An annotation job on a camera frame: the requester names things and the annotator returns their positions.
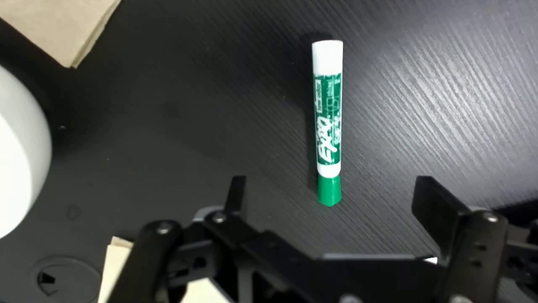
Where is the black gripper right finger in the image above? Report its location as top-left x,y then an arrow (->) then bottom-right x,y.
410,175 -> 538,303

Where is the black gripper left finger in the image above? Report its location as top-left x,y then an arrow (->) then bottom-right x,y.
119,175 -> 316,303

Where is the green and white marker pen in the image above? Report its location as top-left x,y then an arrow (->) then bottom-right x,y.
309,38 -> 346,209

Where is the white ceramic bowl mug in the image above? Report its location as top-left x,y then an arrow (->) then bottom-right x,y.
0,62 -> 54,240

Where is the tan cloth near cup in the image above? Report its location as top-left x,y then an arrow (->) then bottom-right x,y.
96,234 -> 225,303

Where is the black rounded table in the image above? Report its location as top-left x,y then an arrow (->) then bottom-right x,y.
0,0 -> 538,303

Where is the tan cloth by bowl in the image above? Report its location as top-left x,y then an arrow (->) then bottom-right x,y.
0,0 -> 123,70

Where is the round table cable grommet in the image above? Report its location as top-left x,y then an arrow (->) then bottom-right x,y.
33,256 -> 104,299

